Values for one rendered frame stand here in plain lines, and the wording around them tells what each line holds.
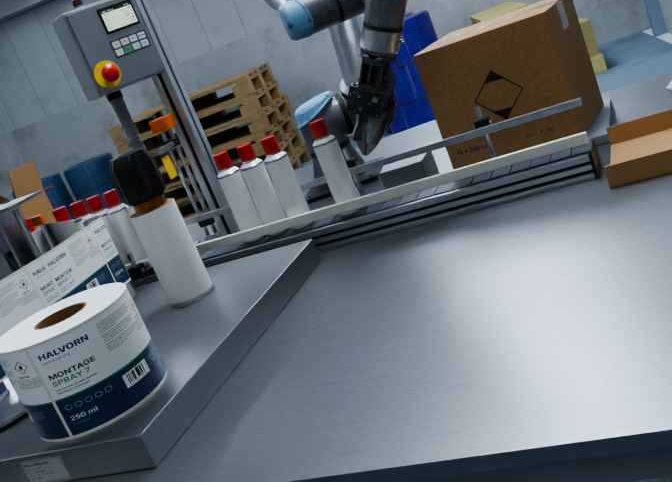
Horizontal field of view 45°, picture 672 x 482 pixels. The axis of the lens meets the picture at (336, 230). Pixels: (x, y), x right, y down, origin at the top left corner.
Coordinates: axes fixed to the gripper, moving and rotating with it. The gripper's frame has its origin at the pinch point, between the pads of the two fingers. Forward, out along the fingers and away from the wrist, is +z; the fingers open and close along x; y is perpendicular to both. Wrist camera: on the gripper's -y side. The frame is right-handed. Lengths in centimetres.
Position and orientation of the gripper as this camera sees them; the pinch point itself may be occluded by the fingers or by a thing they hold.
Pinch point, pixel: (367, 147)
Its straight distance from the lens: 165.7
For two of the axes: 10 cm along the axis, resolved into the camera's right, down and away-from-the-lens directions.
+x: 9.4, 2.4, -2.3
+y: -3.0, 3.7, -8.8
